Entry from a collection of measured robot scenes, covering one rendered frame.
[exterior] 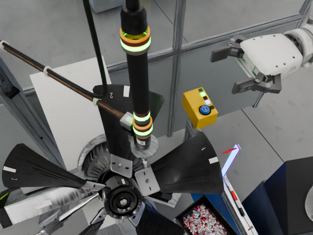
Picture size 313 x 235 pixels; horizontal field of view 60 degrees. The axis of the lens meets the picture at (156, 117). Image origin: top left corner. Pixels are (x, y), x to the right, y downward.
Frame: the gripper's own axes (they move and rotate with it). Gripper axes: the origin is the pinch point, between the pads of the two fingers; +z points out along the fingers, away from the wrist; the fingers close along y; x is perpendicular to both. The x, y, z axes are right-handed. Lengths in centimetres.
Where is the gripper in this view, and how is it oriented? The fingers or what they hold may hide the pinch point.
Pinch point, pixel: (226, 71)
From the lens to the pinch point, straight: 57.9
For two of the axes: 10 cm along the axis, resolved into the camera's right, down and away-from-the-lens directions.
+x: 0.0, -5.4, -8.4
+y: -3.6, -7.9, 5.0
